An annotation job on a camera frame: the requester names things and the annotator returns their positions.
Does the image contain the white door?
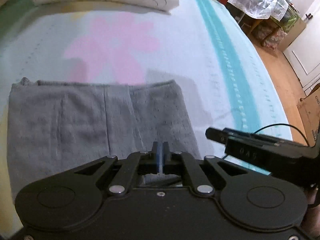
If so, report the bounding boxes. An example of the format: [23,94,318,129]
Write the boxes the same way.
[284,14,320,94]

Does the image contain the cardboard sheet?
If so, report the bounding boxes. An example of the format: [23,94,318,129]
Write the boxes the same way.
[277,19,307,52]

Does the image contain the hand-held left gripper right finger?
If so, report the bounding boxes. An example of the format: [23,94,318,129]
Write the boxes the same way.
[162,141,248,196]

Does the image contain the floral bag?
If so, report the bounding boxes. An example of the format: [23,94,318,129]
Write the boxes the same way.
[262,28,286,50]

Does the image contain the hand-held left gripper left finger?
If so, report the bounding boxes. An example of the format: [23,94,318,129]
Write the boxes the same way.
[74,141,161,196]

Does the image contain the black cable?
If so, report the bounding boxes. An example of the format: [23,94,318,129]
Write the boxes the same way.
[222,123,308,160]

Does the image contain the green patterned bag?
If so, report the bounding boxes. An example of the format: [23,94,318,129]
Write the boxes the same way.
[282,4,300,33]

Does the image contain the grey pants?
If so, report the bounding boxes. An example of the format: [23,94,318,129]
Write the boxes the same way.
[7,77,202,203]

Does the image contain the cardboard box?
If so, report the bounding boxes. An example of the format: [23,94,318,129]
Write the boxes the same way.
[297,82,320,148]

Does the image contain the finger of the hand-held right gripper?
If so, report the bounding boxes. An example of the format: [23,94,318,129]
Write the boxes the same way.
[205,127,228,145]

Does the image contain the wooden table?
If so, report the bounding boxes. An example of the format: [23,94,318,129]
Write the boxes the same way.
[239,12,278,44]

